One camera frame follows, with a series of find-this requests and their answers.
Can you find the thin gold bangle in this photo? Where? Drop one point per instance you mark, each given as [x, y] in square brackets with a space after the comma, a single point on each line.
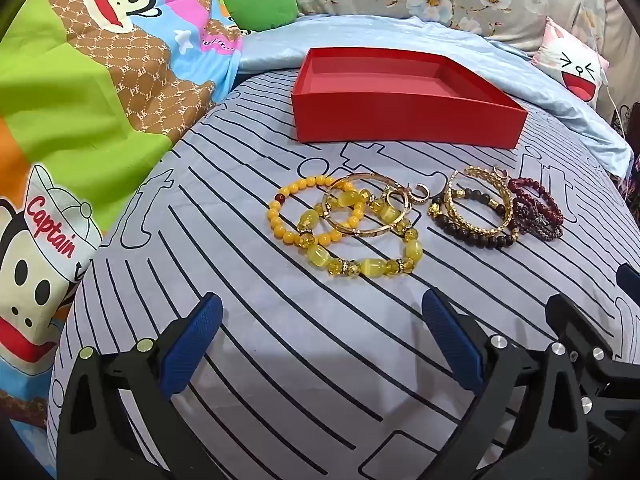
[372, 230]

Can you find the cartoon monkey blanket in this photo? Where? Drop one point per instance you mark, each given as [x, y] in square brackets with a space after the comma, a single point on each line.
[75, 110]

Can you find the red cardboard box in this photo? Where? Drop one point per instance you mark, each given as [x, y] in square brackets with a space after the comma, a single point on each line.
[400, 115]

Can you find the pink cartoon face cushion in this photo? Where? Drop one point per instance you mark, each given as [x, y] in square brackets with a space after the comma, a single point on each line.
[575, 67]

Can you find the green pillow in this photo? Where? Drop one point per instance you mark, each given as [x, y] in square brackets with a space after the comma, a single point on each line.
[260, 7]

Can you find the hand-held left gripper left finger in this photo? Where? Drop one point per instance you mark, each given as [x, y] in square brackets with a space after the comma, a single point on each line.
[192, 345]

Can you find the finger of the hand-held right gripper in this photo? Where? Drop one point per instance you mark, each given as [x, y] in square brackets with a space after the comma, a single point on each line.
[628, 281]
[565, 320]

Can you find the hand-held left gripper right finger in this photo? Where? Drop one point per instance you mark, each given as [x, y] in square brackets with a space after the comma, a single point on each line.
[450, 340]

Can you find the grey striped bed sheet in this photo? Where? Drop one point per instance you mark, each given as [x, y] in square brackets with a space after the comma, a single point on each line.
[300, 360]

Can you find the gold hoop earring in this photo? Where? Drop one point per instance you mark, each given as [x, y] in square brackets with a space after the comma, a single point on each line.
[390, 195]
[419, 202]

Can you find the light blue quilt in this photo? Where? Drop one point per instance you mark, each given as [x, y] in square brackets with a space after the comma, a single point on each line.
[550, 90]

